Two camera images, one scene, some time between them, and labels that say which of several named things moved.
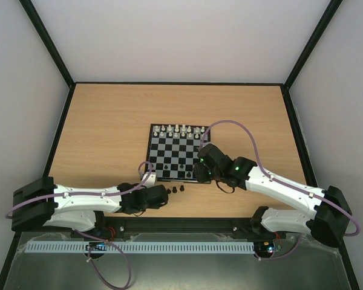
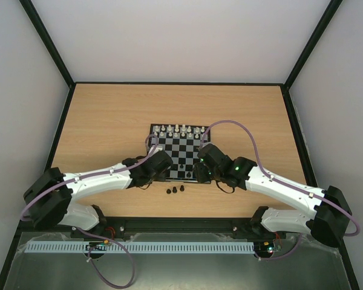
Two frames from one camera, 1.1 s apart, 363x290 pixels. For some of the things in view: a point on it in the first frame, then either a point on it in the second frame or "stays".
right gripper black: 200,173 stays
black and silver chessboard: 173,150 stays
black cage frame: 72,84 stays
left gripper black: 156,206 -> 162,177
